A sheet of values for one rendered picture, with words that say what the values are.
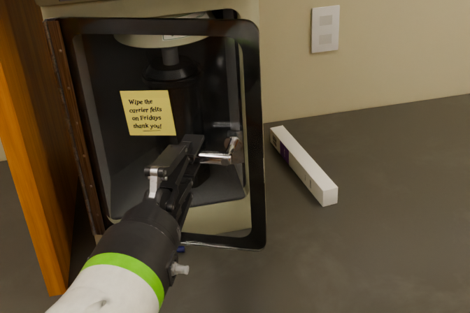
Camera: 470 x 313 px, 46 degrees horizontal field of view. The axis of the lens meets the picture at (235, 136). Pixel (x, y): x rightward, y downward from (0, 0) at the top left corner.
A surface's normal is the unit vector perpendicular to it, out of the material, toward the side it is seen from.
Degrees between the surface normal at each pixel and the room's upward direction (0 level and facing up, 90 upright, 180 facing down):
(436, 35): 90
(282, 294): 0
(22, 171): 90
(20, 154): 90
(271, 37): 90
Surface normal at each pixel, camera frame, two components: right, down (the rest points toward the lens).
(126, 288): 0.51, -0.75
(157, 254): 0.70, -0.53
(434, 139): -0.06, -0.87
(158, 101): -0.21, 0.50
